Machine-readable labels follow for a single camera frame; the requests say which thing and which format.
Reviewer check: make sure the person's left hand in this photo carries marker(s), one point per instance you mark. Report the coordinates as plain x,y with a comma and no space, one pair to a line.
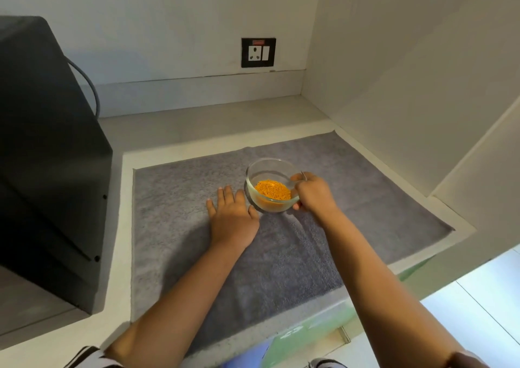
233,223

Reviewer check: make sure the clear glass bowl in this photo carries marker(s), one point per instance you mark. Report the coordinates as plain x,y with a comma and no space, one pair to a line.
264,168

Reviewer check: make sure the person's right thumb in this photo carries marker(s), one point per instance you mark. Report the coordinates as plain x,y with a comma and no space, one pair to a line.
297,204

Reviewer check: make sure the person's right hand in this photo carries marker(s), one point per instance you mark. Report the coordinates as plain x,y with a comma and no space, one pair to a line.
317,197

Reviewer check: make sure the person's left middle finger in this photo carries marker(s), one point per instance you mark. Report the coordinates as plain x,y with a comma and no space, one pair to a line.
229,196

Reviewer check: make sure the person's right forearm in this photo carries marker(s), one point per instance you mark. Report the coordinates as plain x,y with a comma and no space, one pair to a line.
382,290

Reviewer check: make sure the white cabinet panel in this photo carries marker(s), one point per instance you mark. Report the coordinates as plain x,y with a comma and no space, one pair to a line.
483,185

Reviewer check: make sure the black wall socket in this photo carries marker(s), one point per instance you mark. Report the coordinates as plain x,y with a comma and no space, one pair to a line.
258,52

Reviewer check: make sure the black microwave oven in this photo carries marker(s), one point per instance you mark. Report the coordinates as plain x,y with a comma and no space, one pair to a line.
44,168

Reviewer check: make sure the grey towel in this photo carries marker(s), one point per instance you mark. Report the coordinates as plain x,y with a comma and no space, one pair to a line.
284,266

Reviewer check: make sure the person's left forearm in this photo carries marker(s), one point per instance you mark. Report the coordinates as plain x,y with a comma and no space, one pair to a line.
178,306

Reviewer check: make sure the person's left thumb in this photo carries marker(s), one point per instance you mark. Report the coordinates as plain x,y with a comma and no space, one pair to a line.
254,213

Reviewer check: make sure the orange crunchy snack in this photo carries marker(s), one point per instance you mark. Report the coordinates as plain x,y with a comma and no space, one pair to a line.
272,189

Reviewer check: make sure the person's left little finger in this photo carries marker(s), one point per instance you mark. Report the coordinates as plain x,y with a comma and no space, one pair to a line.
211,208

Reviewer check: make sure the striped shirt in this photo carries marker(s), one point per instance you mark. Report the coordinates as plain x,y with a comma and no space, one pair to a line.
87,358

